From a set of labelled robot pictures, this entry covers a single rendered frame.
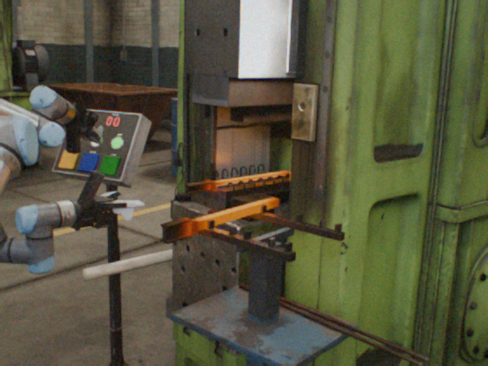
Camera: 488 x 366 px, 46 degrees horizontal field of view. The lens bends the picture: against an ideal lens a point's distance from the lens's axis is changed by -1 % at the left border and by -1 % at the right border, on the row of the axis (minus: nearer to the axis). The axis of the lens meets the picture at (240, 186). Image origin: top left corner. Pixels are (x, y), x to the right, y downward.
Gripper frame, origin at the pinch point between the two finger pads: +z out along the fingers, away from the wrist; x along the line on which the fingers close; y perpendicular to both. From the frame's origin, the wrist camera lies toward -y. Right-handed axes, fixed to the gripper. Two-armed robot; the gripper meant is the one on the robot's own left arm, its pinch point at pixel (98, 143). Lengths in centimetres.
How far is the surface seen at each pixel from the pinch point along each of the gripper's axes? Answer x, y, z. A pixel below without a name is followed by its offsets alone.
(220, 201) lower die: -51, -13, 8
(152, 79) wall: 476, 352, 654
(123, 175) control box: -6.9, -8.1, 10.7
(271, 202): -78, -17, -15
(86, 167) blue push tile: 10.0, -7.3, 9.5
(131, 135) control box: -5.2, 8.0, 10.3
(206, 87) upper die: -43.0, 21.1, -8.0
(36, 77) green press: 373, 173, 303
